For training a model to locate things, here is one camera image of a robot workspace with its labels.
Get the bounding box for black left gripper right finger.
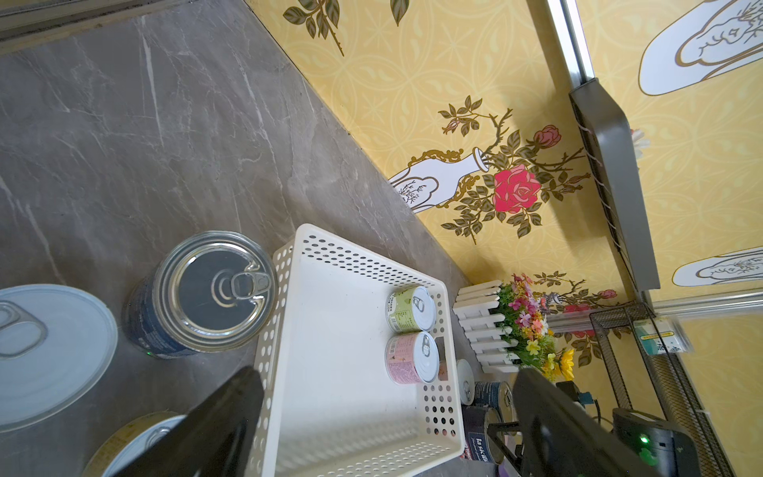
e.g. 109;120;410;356
513;369;658;477

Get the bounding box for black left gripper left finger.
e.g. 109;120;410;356
117;367;264;476

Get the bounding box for red black gold-top can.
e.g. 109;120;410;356
461;405;504;464

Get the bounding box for yellow label white-top can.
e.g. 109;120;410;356
83;411;186;477

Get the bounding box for dark blue silver-top can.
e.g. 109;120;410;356
122;231;278;360

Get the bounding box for pink label white-top can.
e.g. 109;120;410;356
385;331;440;385

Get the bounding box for pink dotted white-top can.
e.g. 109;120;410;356
1;284;118;432

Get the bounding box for green label white-top can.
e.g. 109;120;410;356
385;286;436;333

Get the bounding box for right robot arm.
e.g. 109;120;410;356
612;407;701;477

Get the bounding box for white perforated plastic basket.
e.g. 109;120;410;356
246;224;465;476

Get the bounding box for white picket flower box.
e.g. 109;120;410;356
451;272;576;383

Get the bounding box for black wire wall basket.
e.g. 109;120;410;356
589;302;735;476

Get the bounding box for grey wall shelf tray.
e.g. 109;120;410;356
569;79;661;293

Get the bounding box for aluminium corner frame post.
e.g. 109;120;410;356
546;0;596;89

